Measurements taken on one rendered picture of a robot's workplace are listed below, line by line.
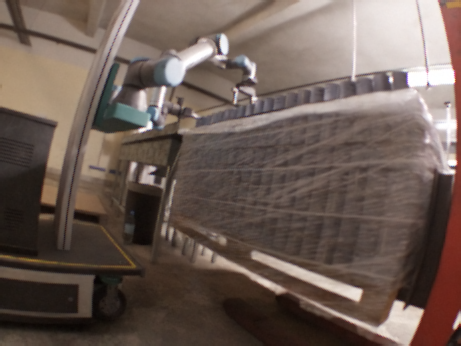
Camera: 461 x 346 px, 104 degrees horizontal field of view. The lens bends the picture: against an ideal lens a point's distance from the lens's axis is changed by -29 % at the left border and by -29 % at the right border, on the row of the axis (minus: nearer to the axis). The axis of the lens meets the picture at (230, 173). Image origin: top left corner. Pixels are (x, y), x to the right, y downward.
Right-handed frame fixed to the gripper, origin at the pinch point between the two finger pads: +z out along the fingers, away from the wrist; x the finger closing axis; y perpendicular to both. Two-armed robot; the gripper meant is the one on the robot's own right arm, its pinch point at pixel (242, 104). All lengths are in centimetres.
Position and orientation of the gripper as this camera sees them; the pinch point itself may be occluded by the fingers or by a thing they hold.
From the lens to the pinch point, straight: 168.0
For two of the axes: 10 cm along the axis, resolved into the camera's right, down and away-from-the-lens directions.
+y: -5.8, -0.4, 8.2
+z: -1.9, 9.8, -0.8
